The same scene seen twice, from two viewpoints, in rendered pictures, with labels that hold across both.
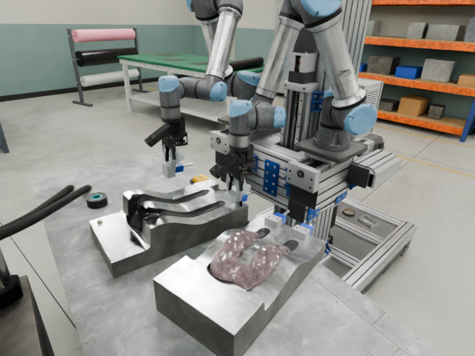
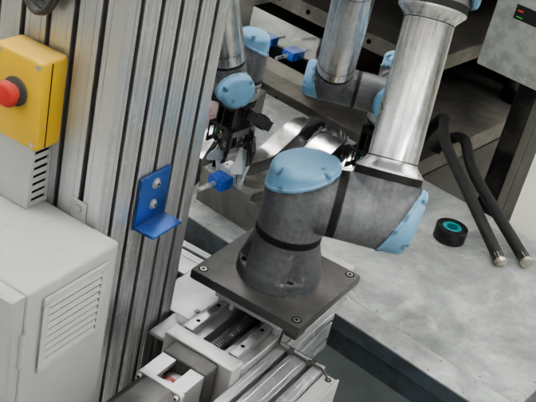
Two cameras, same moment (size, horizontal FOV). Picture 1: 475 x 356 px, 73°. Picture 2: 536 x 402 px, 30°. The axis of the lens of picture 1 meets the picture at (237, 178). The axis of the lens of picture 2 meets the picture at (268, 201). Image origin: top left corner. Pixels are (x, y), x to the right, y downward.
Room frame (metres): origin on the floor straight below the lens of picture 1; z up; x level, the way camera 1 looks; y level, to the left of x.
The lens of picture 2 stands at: (3.00, -0.59, 2.02)
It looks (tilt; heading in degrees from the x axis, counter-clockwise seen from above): 30 degrees down; 160
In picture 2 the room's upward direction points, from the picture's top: 13 degrees clockwise
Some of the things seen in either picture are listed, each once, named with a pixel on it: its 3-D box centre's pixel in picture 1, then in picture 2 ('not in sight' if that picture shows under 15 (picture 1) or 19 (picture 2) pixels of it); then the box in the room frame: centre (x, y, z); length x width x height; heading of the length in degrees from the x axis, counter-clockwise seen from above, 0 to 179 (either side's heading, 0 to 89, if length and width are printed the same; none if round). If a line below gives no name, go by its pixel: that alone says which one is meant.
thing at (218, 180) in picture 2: (242, 196); (217, 182); (1.09, -0.02, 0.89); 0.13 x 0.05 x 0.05; 126
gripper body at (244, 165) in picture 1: (240, 159); (234, 121); (1.08, -0.01, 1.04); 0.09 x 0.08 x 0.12; 126
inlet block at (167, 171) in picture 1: (179, 167); not in sight; (1.25, 0.25, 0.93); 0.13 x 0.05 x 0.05; 126
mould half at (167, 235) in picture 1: (171, 214); (307, 171); (0.98, 0.23, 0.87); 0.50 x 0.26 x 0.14; 126
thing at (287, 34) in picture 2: not in sight; (327, 35); (0.06, 0.55, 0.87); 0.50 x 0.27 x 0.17; 126
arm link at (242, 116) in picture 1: (241, 117); (248, 55); (1.08, -0.01, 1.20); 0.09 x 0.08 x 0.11; 101
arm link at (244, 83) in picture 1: (247, 85); (302, 192); (1.64, -0.04, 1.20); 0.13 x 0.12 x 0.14; 67
